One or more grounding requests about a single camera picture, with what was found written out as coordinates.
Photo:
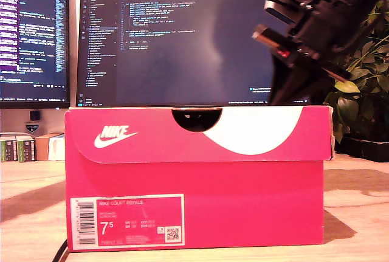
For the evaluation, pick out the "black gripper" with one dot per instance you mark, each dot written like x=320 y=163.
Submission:
x=316 y=52

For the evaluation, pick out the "red Nike shoebox with lid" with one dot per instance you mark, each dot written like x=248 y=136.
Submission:
x=194 y=183

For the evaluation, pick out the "brown cardboard box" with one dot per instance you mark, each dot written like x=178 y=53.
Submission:
x=42 y=148

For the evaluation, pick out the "green and white box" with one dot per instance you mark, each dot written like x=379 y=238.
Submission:
x=26 y=151
x=8 y=151

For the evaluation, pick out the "green leafy houseplant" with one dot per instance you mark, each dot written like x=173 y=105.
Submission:
x=364 y=91

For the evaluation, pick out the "black plant tray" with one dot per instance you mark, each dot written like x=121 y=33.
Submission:
x=364 y=149

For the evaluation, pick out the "large computer monitor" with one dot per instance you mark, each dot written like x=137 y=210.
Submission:
x=182 y=46

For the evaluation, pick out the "computer monitor with purple window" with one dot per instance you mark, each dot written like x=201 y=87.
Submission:
x=33 y=31

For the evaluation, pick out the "dark shield badge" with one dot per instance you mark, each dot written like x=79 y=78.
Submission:
x=32 y=128

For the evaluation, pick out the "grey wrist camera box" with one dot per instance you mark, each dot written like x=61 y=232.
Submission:
x=278 y=2

